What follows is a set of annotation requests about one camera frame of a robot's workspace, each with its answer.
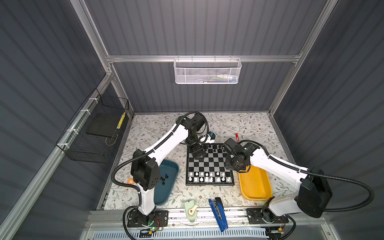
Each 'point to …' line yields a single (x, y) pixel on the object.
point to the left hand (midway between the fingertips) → (197, 151)
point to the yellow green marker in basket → (121, 120)
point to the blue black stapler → (220, 213)
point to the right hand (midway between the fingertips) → (230, 167)
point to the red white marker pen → (237, 137)
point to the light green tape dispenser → (190, 207)
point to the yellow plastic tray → (255, 184)
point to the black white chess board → (210, 171)
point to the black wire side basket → (88, 135)
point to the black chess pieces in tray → (163, 179)
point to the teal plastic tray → (168, 172)
